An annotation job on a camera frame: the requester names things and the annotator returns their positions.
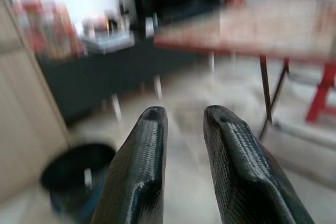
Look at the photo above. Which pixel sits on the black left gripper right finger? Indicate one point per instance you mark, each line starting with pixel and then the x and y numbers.
pixel 244 171

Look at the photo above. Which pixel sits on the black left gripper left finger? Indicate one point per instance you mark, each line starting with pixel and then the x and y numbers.
pixel 141 169

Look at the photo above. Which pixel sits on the black round rubbish bin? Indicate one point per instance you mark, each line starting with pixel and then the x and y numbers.
pixel 71 171

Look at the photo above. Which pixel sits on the dark low tv console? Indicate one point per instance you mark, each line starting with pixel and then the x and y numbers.
pixel 105 72

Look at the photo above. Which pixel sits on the red plastic stool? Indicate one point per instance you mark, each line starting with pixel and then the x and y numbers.
pixel 324 90

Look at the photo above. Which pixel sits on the beige ribbed upholstered furniture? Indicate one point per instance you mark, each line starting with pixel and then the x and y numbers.
pixel 23 119

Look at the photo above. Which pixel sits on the grey tray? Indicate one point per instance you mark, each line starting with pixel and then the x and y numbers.
pixel 110 39

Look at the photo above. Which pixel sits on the red packages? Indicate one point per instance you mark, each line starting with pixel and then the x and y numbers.
pixel 50 27

